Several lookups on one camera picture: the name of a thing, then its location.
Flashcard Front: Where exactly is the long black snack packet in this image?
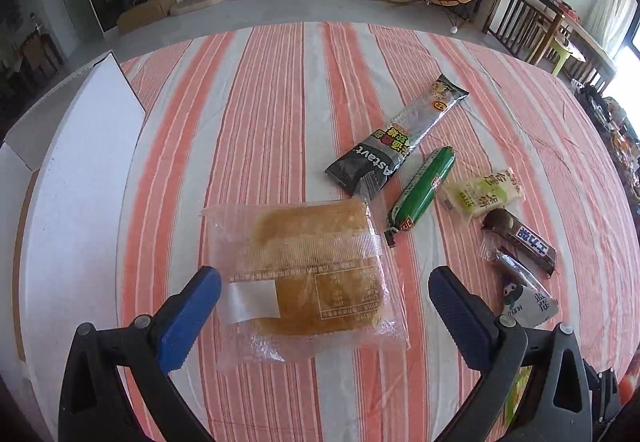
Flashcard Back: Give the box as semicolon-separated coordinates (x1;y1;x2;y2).
326;74;470;200

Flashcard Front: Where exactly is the white blueberry snack packet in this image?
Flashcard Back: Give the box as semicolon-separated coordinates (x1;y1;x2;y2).
492;248;559;328

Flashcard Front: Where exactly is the dark wooden chair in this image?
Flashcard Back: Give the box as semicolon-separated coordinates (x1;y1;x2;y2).
482;0;565;66

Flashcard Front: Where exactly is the brown chocolate bar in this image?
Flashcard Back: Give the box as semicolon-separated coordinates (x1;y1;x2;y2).
482;209;556;277

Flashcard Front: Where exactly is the red striped tablecloth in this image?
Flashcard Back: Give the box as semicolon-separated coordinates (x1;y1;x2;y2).
118;22;639;441

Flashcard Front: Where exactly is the yellow rice cracker packet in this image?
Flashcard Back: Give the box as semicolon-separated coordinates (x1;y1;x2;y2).
444;168;525;221

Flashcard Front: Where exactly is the bread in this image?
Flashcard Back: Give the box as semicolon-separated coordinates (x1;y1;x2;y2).
202;198;409;372

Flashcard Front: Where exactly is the white cardboard box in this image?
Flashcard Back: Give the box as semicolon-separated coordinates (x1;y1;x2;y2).
1;53;145;441

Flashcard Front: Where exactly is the green sausage stick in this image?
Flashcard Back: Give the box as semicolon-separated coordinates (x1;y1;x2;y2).
385;146;456;248

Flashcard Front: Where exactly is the beige oval cat scratcher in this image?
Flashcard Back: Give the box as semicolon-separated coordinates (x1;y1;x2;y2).
169;0;227;17

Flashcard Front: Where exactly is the brown cardboard box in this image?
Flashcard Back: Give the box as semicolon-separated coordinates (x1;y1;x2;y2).
116;0;177;35

